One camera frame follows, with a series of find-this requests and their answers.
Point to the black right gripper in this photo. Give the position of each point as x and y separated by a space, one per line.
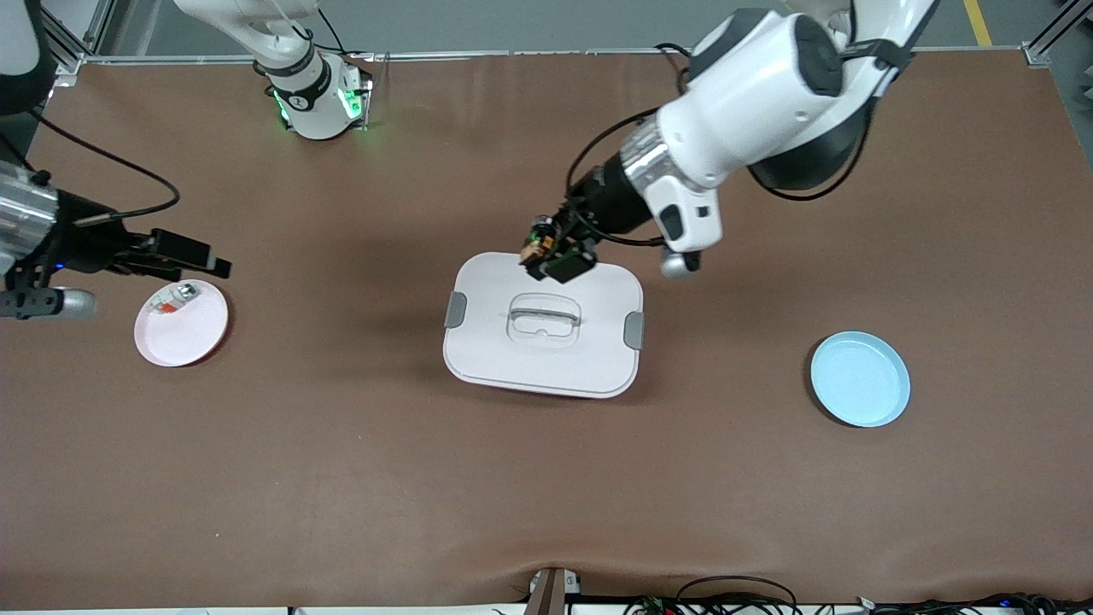
84 242

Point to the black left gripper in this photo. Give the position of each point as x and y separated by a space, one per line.
608 203

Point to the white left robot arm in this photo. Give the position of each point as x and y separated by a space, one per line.
751 94

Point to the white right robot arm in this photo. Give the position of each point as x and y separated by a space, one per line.
316 102

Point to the pink round plate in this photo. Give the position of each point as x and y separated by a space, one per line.
184 342

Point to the white lidded storage box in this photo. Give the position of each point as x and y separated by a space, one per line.
546 359

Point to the light blue round plate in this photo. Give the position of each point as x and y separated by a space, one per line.
858 384

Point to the silver table edge rail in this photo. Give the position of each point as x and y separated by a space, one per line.
512 53

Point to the aluminium frame struts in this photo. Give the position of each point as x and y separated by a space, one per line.
102 26

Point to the small white bracket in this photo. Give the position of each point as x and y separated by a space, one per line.
572 583

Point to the brown camera post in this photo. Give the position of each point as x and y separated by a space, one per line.
546 598

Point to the aluminium corner frame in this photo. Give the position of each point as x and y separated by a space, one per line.
1037 53

